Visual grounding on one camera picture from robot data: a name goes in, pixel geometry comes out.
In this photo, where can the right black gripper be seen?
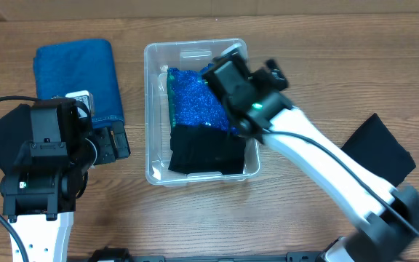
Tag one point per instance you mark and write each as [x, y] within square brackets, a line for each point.
[274, 73]

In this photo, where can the blue sequin glitter garment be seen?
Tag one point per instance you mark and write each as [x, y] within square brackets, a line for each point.
[192, 103]

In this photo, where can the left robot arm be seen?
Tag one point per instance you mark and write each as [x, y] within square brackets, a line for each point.
[51, 172]

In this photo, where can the folded blue denim jeans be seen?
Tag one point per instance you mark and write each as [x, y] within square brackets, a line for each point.
[81, 65]

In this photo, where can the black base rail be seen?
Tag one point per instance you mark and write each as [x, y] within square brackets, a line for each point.
[122, 255]

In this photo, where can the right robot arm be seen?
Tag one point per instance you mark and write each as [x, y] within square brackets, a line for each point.
[386, 219]

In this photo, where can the black cloth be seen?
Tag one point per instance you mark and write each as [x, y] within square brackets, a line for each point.
[205, 149]
[374, 147]
[15, 129]

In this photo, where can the clear plastic storage bin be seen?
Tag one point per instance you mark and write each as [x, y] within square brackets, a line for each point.
[184, 55]

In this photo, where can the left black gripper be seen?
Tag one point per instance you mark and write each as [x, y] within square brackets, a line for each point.
[108, 153]

